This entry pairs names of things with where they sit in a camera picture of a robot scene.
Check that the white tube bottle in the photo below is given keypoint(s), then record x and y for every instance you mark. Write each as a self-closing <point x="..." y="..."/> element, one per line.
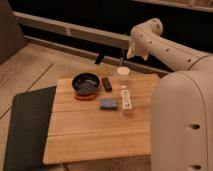
<point x="126" y="100"/>

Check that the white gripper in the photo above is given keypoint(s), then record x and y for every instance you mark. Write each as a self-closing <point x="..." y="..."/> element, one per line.
<point x="136" y="50"/>

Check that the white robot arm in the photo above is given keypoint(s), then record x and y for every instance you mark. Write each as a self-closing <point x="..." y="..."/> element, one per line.
<point x="181" y="124"/>

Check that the grey sofa corner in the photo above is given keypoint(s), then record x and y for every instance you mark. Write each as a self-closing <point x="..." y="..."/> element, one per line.
<point x="11" y="36"/>

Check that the dark grey floor mat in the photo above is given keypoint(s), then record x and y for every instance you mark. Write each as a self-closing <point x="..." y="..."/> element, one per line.
<point x="28" y="128"/>

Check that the white ceramic cup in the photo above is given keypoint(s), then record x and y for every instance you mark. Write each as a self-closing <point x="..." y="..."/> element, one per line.
<point x="123" y="74"/>

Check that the wooden wall shelf rail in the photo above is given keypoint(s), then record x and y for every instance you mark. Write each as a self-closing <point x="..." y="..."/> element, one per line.
<point x="75" y="31"/>

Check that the black bowl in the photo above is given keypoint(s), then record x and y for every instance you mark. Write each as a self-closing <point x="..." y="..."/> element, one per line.
<point x="85" y="83"/>

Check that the blue sponge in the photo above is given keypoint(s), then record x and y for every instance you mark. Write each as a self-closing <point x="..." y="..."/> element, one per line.
<point x="108" y="104"/>

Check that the red coaster plate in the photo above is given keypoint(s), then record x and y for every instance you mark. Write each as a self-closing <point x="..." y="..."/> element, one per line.
<point x="85" y="98"/>

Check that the small black rectangular block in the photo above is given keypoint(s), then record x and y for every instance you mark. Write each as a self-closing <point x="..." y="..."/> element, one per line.
<point x="106" y="84"/>

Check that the wooden board table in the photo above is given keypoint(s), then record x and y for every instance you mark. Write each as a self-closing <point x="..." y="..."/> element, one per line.
<point x="80" y="130"/>

